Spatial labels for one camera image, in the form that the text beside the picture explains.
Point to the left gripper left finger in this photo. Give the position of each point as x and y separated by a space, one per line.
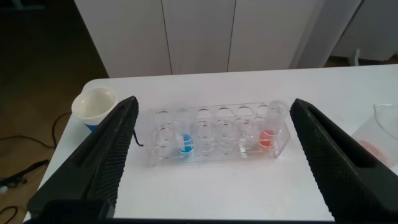
93 168

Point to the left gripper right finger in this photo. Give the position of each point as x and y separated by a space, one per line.
342 168

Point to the blue pigment test tube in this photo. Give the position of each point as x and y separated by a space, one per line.
186 144

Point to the clear plastic beaker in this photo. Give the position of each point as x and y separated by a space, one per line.
379 140

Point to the red pigment test tube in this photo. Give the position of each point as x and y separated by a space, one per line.
266 138

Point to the clear acrylic test tube rack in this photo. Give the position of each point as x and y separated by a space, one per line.
217 155

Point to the thin black loose thread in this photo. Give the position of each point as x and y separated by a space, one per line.
136 140

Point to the blue white paper cup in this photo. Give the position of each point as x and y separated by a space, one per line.
93 105

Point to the chrome tripod leg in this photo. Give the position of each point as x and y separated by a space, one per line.
21 175

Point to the white folding partition screen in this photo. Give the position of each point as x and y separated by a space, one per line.
373 31
199 34

